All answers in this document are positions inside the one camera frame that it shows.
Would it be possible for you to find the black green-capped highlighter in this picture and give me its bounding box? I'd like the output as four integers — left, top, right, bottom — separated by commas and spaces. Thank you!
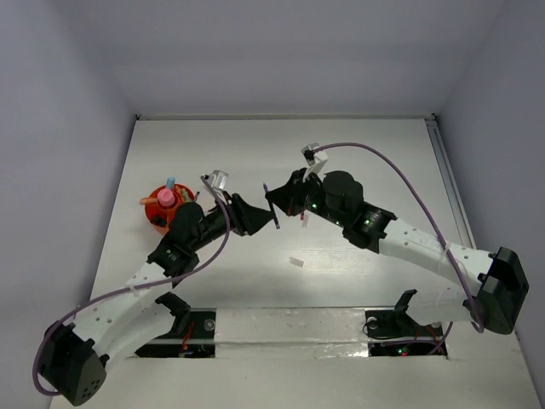
150, 215, 168, 228

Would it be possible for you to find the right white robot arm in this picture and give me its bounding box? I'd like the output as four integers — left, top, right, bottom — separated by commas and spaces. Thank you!
266, 169, 529, 335

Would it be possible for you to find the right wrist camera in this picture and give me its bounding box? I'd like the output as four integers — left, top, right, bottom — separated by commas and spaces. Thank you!
301, 143, 329, 181

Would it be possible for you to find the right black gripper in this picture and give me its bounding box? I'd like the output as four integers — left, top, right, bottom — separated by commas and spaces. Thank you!
267, 166, 347, 228

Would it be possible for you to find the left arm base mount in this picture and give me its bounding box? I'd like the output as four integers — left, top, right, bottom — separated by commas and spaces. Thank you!
135, 292, 216, 359

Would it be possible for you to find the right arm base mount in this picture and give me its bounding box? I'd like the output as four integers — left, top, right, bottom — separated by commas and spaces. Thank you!
362, 290, 447, 357

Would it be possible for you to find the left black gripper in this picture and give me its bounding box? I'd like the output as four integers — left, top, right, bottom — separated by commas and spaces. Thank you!
189, 191, 273, 251

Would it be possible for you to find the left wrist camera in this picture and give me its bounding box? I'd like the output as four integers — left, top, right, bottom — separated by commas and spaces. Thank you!
200, 170, 229, 200

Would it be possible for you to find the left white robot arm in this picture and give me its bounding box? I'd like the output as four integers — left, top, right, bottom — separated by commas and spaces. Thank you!
32, 193, 275, 406

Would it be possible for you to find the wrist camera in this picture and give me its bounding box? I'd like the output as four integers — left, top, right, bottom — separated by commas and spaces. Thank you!
200, 170, 229, 200
301, 143, 329, 181

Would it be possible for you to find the purple gel pen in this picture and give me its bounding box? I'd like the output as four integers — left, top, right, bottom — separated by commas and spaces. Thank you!
262, 182, 281, 230

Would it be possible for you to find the orange pen holder cup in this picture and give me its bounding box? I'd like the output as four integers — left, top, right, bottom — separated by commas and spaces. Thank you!
141, 183, 195, 235

